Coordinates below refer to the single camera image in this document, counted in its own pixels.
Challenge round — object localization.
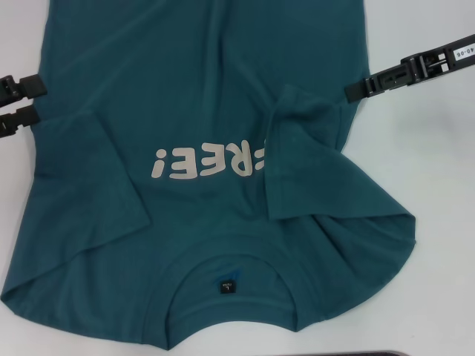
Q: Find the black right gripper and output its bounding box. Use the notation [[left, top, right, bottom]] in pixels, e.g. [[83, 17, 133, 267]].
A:
[[344, 34, 475, 103]]

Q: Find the teal blue printed t-shirt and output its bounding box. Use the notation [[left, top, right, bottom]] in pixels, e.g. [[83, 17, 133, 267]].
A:
[[0, 0, 417, 331]]

